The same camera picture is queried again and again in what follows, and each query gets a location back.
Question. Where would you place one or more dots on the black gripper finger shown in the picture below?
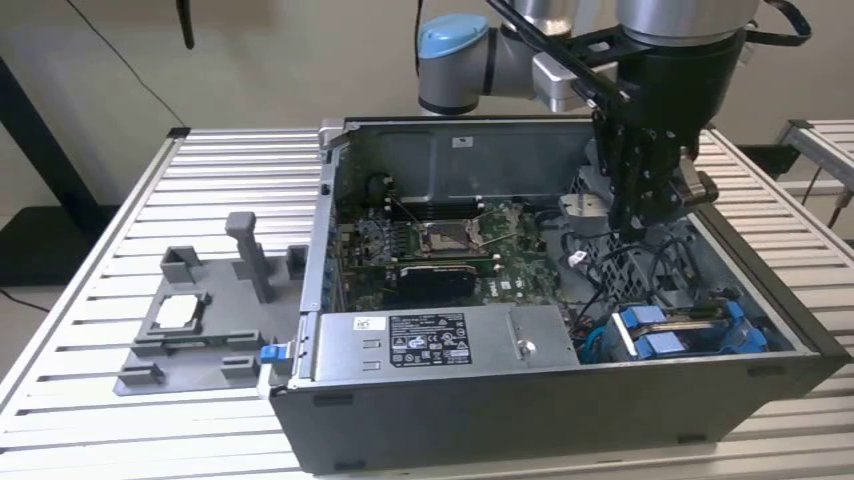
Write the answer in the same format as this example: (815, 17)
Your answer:
(687, 190)
(623, 175)

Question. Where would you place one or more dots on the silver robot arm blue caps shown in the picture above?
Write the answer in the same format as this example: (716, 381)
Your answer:
(460, 75)

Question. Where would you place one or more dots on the black RAM slot bank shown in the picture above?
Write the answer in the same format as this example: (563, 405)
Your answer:
(433, 205)

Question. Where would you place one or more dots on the grey disk bay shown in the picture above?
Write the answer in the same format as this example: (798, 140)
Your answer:
(776, 325)

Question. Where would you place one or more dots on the metal slat side table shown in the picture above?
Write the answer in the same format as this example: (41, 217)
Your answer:
(823, 145)

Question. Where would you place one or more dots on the green motherboard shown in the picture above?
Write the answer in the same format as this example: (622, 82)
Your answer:
(520, 270)

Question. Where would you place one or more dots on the white case label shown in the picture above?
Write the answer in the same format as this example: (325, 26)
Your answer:
(463, 141)

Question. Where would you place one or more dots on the CPU socket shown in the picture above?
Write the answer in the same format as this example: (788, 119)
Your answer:
(445, 236)

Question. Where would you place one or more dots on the black graphics card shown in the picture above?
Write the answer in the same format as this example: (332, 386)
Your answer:
(436, 282)

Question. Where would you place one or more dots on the silver power supply with label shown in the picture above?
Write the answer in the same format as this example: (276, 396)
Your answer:
(440, 345)

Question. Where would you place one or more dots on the open black PC case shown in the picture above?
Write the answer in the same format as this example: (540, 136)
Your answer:
(467, 425)

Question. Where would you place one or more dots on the blue case latch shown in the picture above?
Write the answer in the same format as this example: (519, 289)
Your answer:
(269, 355)

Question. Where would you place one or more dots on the grey parts rack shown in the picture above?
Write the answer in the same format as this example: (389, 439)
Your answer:
(220, 300)

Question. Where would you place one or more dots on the silver CPU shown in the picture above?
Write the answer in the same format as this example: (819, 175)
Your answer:
(179, 312)

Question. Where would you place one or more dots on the black stand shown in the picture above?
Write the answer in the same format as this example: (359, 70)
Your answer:
(40, 200)

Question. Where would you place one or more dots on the grey fan bracket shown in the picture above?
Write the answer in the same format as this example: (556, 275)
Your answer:
(587, 205)

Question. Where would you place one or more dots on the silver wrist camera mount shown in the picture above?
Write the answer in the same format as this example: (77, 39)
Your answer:
(556, 80)

